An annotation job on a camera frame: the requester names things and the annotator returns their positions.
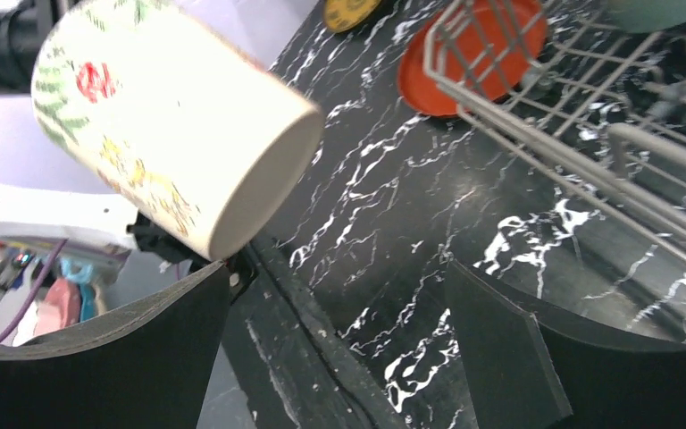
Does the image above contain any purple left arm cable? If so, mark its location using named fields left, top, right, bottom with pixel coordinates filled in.
left=0, top=238, right=69, bottom=349

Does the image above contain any metal wire dish rack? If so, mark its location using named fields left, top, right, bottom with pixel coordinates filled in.
left=429, top=1, right=686, bottom=264

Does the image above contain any green interior mug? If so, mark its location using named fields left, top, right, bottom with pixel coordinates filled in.
left=30, top=1, right=325, bottom=260

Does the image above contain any white floral bowl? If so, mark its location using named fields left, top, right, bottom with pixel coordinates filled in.
left=606, top=0, right=686, bottom=34

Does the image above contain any yellow patterned plate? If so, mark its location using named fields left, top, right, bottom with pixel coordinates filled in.
left=322, top=0, right=381, bottom=33

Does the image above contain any red plate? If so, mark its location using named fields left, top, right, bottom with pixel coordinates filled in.
left=397, top=1, right=548, bottom=118

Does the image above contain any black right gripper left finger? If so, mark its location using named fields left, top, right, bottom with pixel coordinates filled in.
left=0, top=263, right=231, bottom=428

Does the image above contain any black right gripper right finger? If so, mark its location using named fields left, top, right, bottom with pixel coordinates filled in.
left=445, top=262, right=686, bottom=428

